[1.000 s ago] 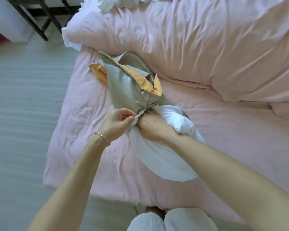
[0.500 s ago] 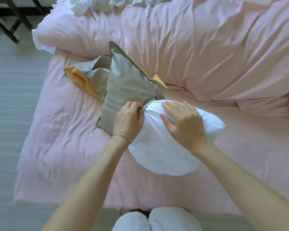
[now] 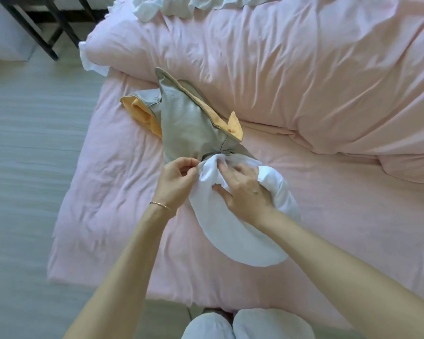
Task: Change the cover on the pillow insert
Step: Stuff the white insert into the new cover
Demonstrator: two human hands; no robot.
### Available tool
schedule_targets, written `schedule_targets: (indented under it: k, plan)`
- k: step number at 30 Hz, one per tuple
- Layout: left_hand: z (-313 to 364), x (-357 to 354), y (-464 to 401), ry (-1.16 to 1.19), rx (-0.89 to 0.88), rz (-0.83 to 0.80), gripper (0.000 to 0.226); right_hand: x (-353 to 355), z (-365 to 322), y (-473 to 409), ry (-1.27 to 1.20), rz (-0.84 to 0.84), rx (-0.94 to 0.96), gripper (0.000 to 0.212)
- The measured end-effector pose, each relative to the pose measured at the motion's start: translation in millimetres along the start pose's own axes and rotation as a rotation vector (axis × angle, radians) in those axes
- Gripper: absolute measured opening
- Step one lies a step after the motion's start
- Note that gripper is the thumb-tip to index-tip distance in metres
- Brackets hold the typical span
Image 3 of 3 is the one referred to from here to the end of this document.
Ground pink bed sheet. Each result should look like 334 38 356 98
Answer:
46 69 424 333

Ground person's white trousers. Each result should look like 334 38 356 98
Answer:
181 307 316 339

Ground person's right forearm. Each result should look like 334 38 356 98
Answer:
259 209 424 339

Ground person's left hand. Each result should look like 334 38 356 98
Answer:
150 157 201 213

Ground white cushion insert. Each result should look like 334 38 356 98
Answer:
188 153 302 268

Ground person's right hand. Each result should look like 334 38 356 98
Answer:
212 161 277 227

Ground pink duvet with white ruffle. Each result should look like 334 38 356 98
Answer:
78 0 424 185

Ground person's left forearm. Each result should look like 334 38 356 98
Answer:
63 203 174 339

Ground grey-green cushion cover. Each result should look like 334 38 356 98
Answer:
154 67 263 165
120 89 163 139

